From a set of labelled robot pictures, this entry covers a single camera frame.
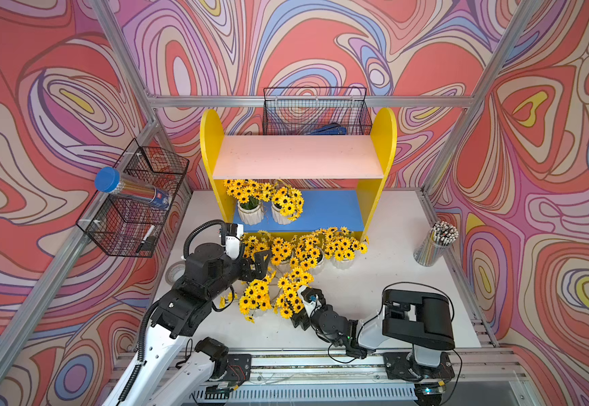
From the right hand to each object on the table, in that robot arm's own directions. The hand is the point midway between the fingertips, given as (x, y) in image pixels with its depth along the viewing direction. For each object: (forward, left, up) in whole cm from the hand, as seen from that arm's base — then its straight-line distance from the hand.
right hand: (295, 302), depth 82 cm
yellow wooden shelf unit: (+60, -18, -2) cm, 63 cm away
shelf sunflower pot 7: (-3, +2, +9) cm, 10 cm away
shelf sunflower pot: (+25, +13, +25) cm, 38 cm away
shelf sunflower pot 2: (+22, +1, +24) cm, 33 cm away
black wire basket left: (+16, +50, +26) cm, 59 cm away
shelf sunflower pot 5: (+15, -16, +10) cm, 24 cm away
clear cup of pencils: (+15, -49, +4) cm, 51 cm away
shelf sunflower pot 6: (-2, +11, +10) cm, 15 cm away
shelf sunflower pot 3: (+13, +4, +11) cm, 17 cm away
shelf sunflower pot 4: (+12, -5, +9) cm, 16 cm away
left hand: (+5, +9, +24) cm, 26 cm away
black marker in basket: (+11, +43, +23) cm, 50 cm away
